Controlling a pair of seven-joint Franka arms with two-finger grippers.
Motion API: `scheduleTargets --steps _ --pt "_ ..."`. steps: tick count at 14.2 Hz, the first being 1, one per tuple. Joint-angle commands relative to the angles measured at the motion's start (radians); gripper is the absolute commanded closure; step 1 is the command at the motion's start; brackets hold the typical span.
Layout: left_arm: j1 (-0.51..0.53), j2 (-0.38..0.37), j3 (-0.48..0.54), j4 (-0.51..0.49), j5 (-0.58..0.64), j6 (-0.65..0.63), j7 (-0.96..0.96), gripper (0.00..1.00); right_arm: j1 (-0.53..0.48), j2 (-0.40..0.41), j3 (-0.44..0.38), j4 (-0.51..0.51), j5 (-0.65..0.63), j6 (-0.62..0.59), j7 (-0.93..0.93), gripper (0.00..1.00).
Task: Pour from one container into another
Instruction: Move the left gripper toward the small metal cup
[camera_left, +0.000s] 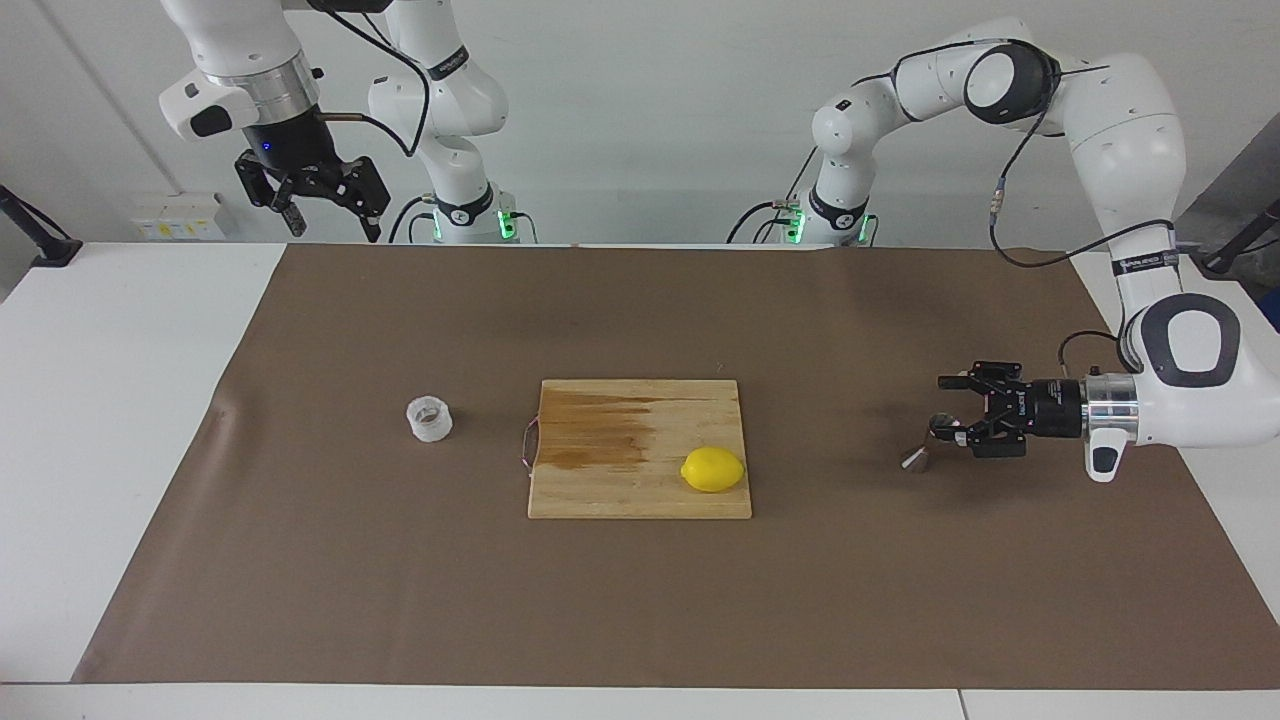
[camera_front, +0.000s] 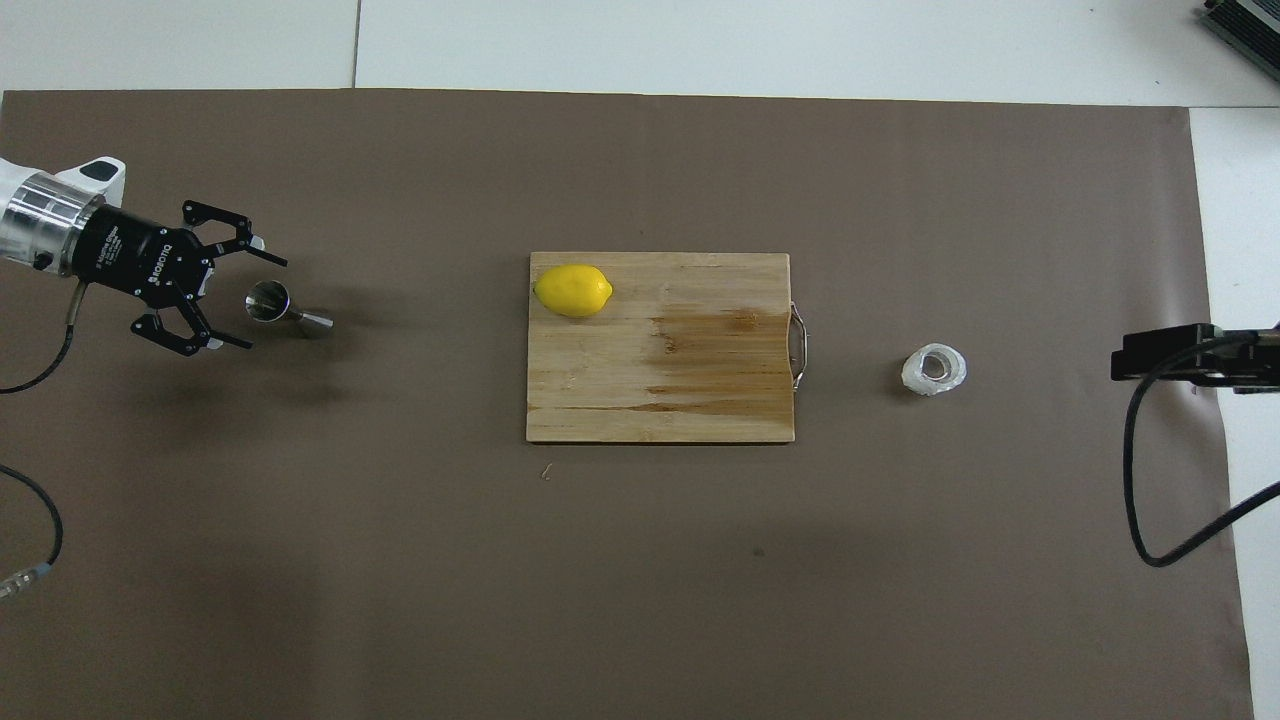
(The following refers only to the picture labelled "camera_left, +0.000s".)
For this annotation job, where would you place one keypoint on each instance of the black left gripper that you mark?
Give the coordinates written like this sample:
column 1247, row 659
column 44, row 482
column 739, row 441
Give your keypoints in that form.
column 1050, row 410

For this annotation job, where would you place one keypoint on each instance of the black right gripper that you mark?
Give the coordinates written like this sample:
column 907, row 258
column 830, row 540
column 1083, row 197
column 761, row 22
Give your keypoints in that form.
column 295, row 140

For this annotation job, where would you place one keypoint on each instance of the steel double jigger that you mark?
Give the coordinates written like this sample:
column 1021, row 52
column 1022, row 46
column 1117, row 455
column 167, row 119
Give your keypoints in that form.
column 915, row 460

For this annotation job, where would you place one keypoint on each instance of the small clear plastic cup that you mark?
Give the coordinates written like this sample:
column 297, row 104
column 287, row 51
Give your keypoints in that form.
column 430, row 425

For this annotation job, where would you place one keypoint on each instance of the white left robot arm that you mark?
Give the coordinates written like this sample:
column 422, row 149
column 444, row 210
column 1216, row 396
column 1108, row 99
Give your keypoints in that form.
column 1130, row 150

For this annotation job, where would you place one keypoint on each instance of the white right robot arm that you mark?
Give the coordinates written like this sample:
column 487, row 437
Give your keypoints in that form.
column 440, row 100

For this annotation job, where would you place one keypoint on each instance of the black clamp stand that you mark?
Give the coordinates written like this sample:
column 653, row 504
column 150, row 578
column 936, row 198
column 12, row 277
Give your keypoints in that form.
column 55, row 250
column 1225, row 262

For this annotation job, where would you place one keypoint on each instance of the yellow lemon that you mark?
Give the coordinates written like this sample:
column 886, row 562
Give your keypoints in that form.
column 712, row 470

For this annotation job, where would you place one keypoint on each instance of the blue object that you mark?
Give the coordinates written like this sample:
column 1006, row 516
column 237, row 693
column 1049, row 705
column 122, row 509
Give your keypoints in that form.
column 1273, row 310

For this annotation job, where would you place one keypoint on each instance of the wooden cutting board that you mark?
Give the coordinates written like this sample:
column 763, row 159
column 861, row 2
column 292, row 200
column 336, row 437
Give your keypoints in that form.
column 640, row 495

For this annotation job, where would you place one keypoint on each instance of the brown paper table mat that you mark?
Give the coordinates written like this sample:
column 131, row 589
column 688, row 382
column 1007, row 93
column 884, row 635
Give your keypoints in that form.
column 400, row 600

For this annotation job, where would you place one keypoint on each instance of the white wall socket box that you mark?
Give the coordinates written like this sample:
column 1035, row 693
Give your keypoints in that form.
column 180, row 220

